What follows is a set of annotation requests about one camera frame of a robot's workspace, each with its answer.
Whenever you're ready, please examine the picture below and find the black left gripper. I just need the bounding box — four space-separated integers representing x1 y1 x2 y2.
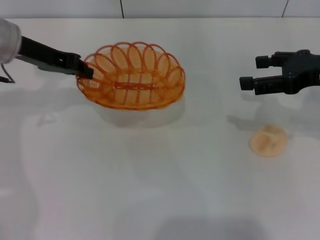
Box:
16 35 95 81

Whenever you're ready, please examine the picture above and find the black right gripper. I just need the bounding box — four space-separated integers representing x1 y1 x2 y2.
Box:
239 49 320 96

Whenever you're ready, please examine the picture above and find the orange woven plastic basket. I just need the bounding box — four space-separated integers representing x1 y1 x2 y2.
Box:
75 41 187 111

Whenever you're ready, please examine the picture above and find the beige steamed bun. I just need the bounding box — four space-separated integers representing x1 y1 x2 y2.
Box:
248 124 289 159

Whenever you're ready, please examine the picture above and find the left gripper cable with connector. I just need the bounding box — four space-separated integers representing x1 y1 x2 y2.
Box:
0 62 17 85

